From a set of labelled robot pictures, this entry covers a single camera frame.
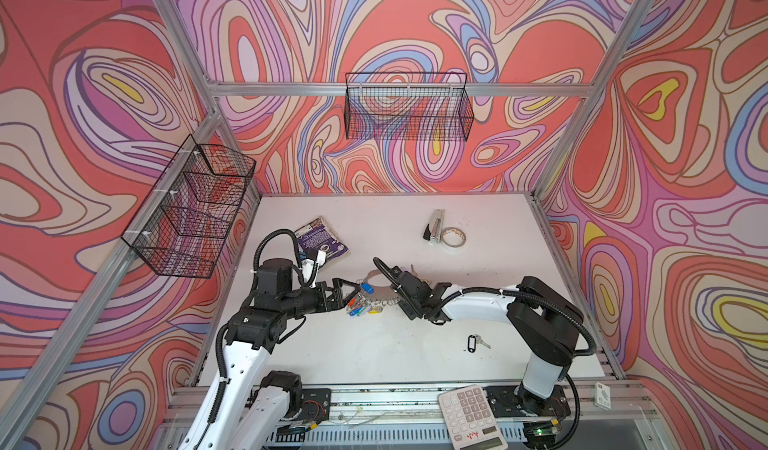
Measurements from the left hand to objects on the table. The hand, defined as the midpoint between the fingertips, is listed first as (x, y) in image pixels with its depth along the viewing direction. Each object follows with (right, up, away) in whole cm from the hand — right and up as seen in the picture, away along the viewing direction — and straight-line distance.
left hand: (352, 289), depth 71 cm
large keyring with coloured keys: (+4, -6, +23) cm, 24 cm away
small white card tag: (+62, -27, +3) cm, 68 cm away
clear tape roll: (+32, +10, +36) cm, 49 cm away
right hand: (+18, -8, +22) cm, 29 cm away
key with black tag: (+33, -18, +13) cm, 40 cm away
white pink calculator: (+28, -31, -1) cm, 42 cm away
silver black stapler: (+25, +13, +35) cm, 45 cm away
